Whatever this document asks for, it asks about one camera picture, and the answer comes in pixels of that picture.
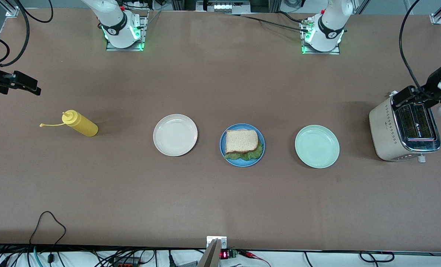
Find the yellow mustard squeeze bottle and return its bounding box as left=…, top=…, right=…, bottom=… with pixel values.
left=40, top=110, right=99, bottom=137

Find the toasted bread slice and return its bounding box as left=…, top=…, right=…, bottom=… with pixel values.
left=225, top=129, right=259, bottom=154

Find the green lettuce leaf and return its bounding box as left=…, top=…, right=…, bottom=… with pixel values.
left=223, top=143, right=263, bottom=161

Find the pale green round plate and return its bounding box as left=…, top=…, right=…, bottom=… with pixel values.
left=295, top=125, right=340, bottom=169

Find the beige round plate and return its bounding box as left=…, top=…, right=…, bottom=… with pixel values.
left=153, top=114, right=198, bottom=157

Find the blue round plate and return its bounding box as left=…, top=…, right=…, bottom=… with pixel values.
left=220, top=123, right=266, bottom=167

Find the cream and chrome toaster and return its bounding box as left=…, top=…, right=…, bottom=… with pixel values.
left=369, top=91, right=441, bottom=164

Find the grey electronics box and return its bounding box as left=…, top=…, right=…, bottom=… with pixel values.
left=196, top=0, right=251, bottom=14

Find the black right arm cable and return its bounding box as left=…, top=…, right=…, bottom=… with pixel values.
left=0, top=0, right=54, bottom=68

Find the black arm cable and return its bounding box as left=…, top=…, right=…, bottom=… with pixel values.
left=399, top=0, right=428, bottom=91
left=0, top=0, right=54, bottom=68

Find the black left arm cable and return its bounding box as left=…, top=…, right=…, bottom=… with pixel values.
left=399, top=0, right=428, bottom=91

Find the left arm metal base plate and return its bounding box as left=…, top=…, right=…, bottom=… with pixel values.
left=301, top=19, right=341, bottom=55

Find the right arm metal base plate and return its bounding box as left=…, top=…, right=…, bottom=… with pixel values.
left=106, top=15, right=147, bottom=52

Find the black table cable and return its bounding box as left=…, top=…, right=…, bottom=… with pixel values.
left=224, top=13, right=310, bottom=33
left=276, top=10, right=310, bottom=24

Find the looped black cable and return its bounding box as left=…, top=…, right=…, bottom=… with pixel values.
left=359, top=251, right=395, bottom=263

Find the black cable with ferrite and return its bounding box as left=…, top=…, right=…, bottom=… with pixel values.
left=30, top=211, right=67, bottom=264

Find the red clip wire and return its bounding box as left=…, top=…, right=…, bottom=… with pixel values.
left=239, top=250, right=272, bottom=267

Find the silver camera mount bracket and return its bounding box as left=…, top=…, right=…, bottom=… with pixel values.
left=198, top=236, right=228, bottom=267

